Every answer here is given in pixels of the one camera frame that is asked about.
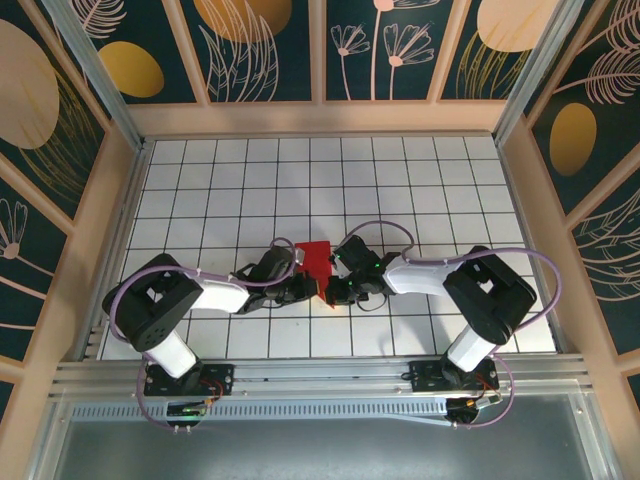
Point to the controller board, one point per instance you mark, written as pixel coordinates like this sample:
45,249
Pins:
185,411
462,407

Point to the red paper sheet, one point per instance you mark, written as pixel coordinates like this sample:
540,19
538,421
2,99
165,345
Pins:
315,260

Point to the grey metal sheet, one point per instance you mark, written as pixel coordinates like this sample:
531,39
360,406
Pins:
320,455

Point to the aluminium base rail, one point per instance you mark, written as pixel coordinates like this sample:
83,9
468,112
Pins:
320,377

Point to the aluminium frame post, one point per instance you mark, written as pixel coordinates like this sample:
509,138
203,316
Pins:
536,75
96,75

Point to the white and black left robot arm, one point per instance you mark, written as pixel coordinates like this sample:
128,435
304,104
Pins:
170,352

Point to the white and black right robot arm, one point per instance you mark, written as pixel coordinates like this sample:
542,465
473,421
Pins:
472,350

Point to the left controller board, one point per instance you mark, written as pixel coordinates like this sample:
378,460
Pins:
185,411

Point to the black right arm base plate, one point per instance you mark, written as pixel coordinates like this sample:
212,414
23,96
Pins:
422,375

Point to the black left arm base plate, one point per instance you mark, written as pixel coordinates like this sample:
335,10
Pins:
220,377

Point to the right controller board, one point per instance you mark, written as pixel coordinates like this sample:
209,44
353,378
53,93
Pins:
462,407

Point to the aluminium side rail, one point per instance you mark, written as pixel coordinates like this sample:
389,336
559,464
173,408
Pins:
120,240

